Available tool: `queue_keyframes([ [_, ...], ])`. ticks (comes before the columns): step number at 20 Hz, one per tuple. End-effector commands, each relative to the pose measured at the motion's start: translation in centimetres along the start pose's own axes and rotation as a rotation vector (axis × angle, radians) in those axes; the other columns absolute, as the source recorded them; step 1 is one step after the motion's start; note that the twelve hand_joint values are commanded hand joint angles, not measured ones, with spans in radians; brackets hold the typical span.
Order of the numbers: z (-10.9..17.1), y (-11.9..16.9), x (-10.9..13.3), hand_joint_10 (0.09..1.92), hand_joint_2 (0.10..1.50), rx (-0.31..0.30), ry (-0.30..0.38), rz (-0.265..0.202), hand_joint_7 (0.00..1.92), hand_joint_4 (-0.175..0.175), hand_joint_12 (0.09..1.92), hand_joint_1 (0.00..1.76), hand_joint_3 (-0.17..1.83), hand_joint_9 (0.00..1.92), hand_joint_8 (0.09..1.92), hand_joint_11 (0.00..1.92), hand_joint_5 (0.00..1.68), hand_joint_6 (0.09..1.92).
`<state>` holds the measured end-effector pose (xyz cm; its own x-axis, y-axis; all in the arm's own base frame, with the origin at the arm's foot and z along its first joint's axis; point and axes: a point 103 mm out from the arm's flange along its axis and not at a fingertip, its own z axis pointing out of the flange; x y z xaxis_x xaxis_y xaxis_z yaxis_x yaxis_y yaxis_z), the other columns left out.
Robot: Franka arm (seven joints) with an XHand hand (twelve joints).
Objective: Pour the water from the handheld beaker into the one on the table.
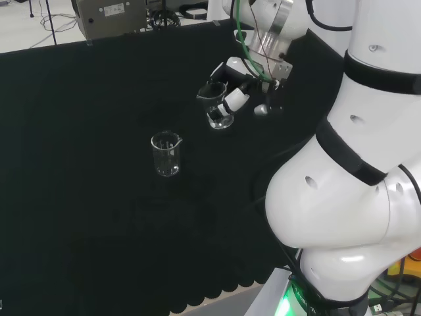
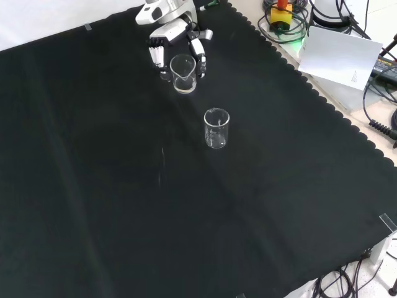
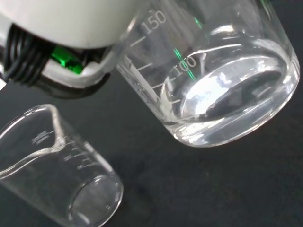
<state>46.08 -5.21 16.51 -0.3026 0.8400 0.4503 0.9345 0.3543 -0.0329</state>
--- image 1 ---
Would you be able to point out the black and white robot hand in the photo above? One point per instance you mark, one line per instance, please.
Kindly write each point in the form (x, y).
(237, 67)

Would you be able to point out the small clear glass beaker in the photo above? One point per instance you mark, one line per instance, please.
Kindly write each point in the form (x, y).
(210, 96)

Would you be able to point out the clear glass beaker with markings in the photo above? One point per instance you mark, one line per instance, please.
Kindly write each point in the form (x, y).
(166, 164)

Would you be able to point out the grey equipment box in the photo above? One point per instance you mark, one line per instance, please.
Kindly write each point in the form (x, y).
(108, 19)

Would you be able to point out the black bench cloth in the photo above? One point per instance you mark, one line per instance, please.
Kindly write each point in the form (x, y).
(82, 164)

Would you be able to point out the black tripod leg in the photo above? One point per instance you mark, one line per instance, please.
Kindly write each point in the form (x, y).
(51, 23)

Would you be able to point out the yellow stop button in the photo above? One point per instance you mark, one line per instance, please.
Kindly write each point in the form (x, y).
(411, 267)

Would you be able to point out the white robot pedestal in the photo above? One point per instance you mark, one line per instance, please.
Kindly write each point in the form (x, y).
(269, 296)

